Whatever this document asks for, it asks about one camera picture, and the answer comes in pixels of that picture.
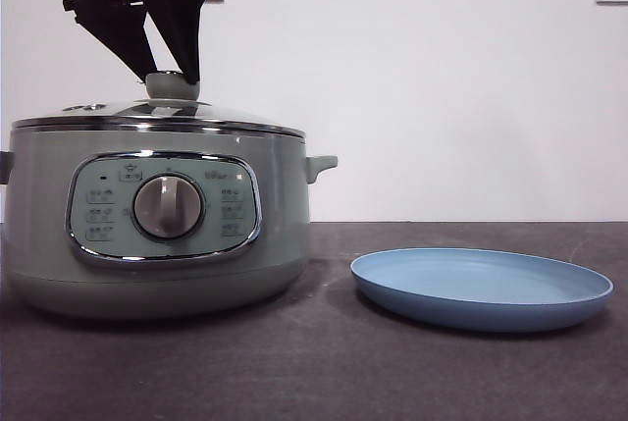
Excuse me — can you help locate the glass lid with green knob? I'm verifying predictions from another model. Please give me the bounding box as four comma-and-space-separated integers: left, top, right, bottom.
12, 70, 306, 140

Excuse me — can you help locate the pale green electric steamer pot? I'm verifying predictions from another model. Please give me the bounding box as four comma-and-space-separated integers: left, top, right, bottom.
0, 119, 340, 320

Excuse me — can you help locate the blue round plate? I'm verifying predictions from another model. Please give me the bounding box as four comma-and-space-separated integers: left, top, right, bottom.
349, 246, 614, 334

